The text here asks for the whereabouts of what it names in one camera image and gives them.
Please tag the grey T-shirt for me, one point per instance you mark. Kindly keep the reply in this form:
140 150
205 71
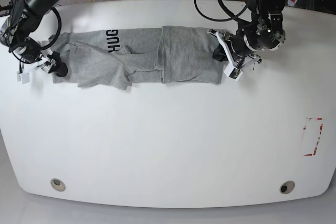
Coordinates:
122 57

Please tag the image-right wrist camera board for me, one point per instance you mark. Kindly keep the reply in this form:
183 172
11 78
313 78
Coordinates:
233 73

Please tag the red tape rectangle marking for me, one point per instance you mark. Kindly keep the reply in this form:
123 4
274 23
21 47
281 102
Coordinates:
311 136

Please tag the left table cable grommet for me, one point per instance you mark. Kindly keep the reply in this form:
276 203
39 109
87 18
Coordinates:
58 185

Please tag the right table cable grommet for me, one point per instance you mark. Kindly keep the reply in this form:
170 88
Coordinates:
287 187

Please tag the table cable grommet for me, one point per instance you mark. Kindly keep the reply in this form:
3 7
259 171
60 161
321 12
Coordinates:
287 187
58 185

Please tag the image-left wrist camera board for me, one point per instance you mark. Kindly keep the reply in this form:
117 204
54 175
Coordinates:
23 78

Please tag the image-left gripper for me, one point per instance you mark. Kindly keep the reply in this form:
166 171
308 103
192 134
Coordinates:
49 64

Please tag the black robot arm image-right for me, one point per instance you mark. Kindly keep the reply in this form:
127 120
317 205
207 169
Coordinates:
259 28

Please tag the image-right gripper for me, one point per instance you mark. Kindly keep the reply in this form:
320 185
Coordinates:
233 51

